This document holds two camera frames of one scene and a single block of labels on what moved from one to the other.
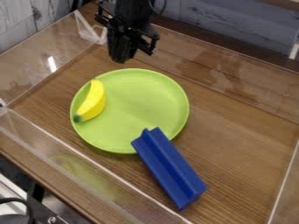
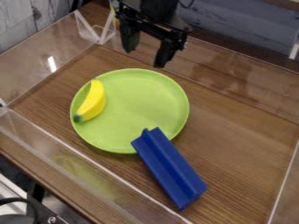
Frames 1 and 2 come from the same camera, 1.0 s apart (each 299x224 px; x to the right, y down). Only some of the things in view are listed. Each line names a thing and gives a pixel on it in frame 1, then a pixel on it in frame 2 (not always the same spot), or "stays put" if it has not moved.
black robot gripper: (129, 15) → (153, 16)
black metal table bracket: (38, 213) stays put
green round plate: (143, 101) stays put
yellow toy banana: (92, 101) stays put
